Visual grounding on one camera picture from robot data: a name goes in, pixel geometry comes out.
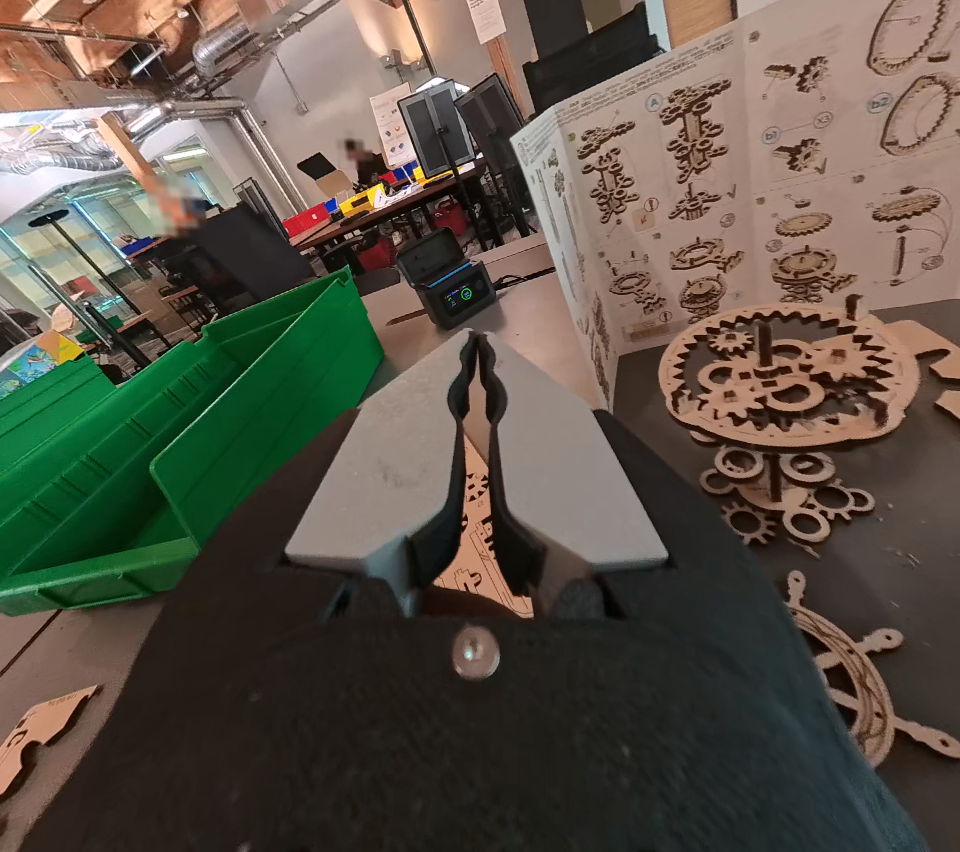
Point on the laser-cut wooden parts sheet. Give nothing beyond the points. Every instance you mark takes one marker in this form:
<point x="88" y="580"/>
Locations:
<point x="476" y="552"/>

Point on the red storage bin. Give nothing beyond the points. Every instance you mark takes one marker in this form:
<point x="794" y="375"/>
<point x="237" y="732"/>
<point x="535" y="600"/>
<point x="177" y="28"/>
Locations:
<point x="306" y="220"/>

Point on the wooden cutout offcut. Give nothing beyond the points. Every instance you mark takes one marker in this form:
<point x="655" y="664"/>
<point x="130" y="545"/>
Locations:
<point x="45" y="724"/>

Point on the black portable power station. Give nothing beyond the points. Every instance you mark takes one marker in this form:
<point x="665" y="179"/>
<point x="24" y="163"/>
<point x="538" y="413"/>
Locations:
<point x="427" y="267"/>

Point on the paper sign on pillar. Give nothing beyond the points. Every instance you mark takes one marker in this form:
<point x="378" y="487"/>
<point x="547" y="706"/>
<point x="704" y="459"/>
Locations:
<point x="485" y="8"/>

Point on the long wooden work table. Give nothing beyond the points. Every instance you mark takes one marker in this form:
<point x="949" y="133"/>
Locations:
<point x="405" y="206"/>

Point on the grey framed panel on stand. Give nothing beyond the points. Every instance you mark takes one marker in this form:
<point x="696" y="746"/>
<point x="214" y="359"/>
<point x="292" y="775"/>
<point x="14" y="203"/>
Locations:
<point x="435" y="128"/>

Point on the large green plastic bin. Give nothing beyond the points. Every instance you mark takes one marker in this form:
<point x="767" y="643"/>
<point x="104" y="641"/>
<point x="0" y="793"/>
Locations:
<point x="262" y="417"/>

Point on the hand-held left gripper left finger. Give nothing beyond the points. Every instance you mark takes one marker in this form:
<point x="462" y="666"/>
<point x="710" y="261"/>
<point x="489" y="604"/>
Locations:
<point x="390" y="477"/>

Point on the wooden ship wheel part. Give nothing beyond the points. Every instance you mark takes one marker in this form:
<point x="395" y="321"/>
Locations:
<point x="877" y="644"/>

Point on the black framed panel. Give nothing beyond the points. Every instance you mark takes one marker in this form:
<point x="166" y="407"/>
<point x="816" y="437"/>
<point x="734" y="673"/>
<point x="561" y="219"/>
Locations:
<point x="487" y="109"/>

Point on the folded white instruction leaflet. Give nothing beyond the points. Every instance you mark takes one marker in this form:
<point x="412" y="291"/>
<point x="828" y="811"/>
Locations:
<point x="757" y="116"/>

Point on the long wavy wooden strip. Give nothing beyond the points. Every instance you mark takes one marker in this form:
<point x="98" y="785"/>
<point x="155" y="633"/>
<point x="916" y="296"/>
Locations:
<point x="930" y="342"/>

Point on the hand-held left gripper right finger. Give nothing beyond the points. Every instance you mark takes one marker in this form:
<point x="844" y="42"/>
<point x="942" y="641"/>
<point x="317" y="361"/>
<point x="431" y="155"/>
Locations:
<point x="570" y="469"/>

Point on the wooden gear tower model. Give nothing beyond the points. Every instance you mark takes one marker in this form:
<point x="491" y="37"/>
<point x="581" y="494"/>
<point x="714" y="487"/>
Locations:
<point x="757" y="387"/>

